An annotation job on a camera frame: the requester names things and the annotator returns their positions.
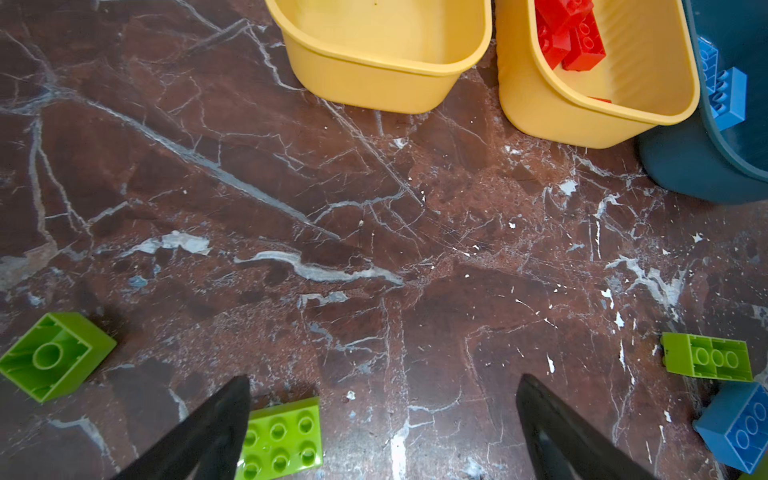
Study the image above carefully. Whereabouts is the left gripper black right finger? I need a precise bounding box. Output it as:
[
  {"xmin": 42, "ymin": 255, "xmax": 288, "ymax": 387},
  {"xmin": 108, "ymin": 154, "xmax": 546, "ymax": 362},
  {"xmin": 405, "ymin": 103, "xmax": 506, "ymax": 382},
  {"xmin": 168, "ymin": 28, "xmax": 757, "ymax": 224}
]
[{"xmin": 516, "ymin": 373, "xmax": 653, "ymax": 479}]

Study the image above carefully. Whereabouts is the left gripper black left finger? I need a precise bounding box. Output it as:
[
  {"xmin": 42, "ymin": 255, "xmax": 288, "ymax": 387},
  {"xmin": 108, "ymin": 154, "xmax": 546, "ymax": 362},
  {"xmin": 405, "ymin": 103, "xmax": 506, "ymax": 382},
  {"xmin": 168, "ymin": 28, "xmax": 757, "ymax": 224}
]
[{"xmin": 115, "ymin": 375, "xmax": 251, "ymax": 480}]

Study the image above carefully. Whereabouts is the yellow plastic bin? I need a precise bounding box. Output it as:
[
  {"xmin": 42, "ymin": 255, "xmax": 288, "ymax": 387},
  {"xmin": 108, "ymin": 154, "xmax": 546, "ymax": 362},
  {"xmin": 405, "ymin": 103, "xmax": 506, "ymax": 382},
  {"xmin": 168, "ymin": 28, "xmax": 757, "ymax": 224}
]
[
  {"xmin": 495, "ymin": 1, "xmax": 700, "ymax": 149},
  {"xmin": 266, "ymin": 0, "xmax": 492, "ymax": 114}
]

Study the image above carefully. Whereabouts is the dark teal plastic bin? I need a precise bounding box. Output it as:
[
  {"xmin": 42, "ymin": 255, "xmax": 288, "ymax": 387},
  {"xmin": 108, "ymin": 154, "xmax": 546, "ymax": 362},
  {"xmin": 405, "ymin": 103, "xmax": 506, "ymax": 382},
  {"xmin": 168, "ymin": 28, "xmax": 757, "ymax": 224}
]
[{"xmin": 637, "ymin": 1, "xmax": 767, "ymax": 204}]

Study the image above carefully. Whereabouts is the left yellow plastic bin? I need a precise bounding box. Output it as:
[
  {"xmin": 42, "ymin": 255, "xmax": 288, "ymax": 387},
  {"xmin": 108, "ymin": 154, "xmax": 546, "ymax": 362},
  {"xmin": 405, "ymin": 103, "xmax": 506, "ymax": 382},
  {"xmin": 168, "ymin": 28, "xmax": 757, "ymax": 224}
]
[{"xmin": 266, "ymin": 0, "xmax": 492, "ymax": 114}]

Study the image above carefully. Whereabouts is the blue lego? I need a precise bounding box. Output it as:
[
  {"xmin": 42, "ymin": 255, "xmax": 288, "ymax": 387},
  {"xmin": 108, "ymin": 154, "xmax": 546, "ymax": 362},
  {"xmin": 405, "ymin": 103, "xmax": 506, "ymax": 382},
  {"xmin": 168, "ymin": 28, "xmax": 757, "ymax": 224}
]
[
  {"xmin": 693, "ymin": 382, "xmax": 767, "ymax": 474},
  {"xmin": 710, "ymin": 67, "xmax": 748, "ymax": 131},
  {"xmin": 698, "ymin": 36, "xmax": 719, "ymax": 95}
]

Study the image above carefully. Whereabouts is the long green lego front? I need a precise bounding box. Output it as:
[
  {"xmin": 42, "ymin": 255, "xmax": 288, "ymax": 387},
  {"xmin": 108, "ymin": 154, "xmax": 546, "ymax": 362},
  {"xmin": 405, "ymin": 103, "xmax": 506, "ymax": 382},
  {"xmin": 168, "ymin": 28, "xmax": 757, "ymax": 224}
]
[{"xmin": 235, "ymin": 397, "xmax": 324, "ymax": 480}]

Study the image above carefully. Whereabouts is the middle yellow plastic bin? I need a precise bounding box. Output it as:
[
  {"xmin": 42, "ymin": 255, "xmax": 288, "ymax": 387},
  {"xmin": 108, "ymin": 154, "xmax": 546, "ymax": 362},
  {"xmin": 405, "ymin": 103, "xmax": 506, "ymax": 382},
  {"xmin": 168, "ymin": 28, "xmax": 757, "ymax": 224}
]
[{"xmin": 495, "ymin": 1, "xmax": 700, "ymax": 149}]

